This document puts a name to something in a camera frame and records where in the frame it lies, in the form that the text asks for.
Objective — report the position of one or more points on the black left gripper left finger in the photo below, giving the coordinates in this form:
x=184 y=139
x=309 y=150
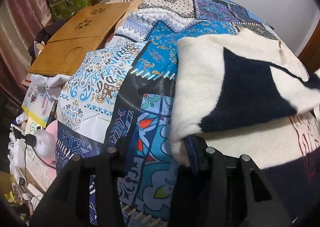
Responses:
x=85 y=190

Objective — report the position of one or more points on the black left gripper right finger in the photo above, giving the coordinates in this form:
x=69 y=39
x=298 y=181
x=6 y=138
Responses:
x=220 y=190

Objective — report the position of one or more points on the white and navy knit sweater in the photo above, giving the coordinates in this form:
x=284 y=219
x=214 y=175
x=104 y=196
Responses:
x=248 y=94

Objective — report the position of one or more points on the white and yellow paper bag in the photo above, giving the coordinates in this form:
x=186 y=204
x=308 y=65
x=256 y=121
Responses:
x=38 y=105

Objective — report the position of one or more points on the blue patchwork bed quilt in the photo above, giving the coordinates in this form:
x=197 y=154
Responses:
x=126 y=90

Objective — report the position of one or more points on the wooden lap desk board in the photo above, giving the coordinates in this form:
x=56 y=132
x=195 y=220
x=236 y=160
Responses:
x=84 y=32

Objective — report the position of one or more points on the green patterned storage bag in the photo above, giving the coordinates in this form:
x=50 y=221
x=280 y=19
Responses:
x=65 y=9

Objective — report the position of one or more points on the pink striped curtain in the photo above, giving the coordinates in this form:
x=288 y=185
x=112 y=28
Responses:
x=21 y=21

